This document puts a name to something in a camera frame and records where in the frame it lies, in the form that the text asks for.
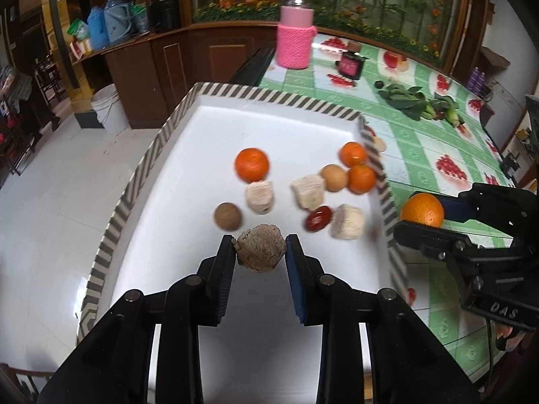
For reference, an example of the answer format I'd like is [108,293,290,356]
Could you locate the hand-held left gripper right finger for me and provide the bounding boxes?
[284,233,483,404]

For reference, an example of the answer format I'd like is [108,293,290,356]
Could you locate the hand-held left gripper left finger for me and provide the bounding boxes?
[37,236,237,404]

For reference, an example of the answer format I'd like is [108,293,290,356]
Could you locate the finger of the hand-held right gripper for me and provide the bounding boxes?
[442,183,537,236]
[396,221,512,278]

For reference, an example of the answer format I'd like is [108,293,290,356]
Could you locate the large orange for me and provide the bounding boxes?
[400,192,446,229]

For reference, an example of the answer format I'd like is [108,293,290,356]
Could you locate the dark brown round longan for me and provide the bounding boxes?
[213,202,243,232]

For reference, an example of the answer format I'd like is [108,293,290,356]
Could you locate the red date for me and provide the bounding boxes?
[304,205,333,233]

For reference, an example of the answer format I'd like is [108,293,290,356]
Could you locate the beige corn piece with hole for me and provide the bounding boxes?
[245,180,274,214]

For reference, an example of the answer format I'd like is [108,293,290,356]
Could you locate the white tray with striped rim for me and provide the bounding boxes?
[76,82,408,404]

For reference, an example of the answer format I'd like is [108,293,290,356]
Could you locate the person's right hand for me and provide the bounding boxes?
[496,322,527,352]

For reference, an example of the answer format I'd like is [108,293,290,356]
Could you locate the black device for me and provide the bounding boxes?
[501,149,520,175]

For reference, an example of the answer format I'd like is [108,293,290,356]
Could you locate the small orange tangerine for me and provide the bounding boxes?
[339,141,368,167]
[347,163,377,195]
[234,147,270,183]

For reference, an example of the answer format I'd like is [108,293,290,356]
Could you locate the tan round longan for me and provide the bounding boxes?
[320,164,349,192]

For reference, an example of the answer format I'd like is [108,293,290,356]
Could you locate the leafy green vegetable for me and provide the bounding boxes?
[430,95,459,112]

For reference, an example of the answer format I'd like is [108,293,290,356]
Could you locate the dark green leaf vegetable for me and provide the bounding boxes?
[379,83,426,121]

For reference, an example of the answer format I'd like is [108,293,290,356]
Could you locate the brown cardboard box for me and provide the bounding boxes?
[480,46,512,70]

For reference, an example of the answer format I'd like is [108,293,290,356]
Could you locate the black jar with cork lid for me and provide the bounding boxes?
[336,42,366,80]

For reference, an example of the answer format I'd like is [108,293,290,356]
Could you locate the white bucket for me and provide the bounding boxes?
[90,83,129,133]

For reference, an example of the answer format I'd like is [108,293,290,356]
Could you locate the wooden cabinet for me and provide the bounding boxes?
[69,21,279,129]

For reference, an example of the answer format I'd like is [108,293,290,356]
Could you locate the artificial flower display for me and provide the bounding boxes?
[191,0,470,66]

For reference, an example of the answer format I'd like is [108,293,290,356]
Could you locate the pink knit-covered jar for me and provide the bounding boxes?
[276,0,316,69]

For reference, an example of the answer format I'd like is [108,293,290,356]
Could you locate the dark wooden chair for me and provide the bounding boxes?
[34,53,70,106]

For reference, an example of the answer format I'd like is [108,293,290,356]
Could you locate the green plastic bottle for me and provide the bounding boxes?
[132,2,150,34]

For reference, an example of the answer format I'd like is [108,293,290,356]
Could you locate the black pot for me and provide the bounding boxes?
[149,0,182,32]

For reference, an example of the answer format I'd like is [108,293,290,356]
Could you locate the blue thermos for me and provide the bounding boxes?
[86,6,111,50]

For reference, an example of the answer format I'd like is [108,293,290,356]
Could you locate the grey kettle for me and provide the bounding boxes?
[103,0,137,43]

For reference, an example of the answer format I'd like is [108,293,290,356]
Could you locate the green packet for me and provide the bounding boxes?
[67,19,91,43]

